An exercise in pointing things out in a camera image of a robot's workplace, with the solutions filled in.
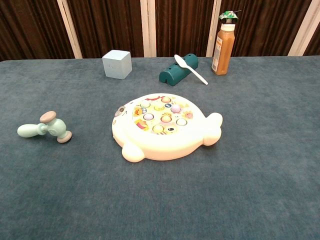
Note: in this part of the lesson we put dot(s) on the mint green toy hammer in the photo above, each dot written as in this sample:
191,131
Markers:
58,126

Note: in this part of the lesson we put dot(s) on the white fish-shaped whack-a-mole toy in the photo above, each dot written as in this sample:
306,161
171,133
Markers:
162,145

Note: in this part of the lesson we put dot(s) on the teal half-cylinder block with holes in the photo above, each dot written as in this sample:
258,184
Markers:
172,75

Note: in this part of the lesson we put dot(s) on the white plastic spoon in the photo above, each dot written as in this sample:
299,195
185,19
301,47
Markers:
180,61

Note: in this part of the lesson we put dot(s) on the light blue cube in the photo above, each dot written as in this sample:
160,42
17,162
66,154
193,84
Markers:
116,66

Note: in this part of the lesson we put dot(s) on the orange juice bottle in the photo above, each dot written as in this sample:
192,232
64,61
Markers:
223,50

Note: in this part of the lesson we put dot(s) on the dark brown pleated curtain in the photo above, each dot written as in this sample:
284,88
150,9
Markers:
112,25

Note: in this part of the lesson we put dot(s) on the blue felt table cover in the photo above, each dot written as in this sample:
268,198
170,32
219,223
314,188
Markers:
75,187

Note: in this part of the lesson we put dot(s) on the crumpled green foil wrapper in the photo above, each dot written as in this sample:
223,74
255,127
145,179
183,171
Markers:
228,16

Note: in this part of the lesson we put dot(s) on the white frame post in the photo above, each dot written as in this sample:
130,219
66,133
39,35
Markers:
148,25
70,32
303,37
214,25

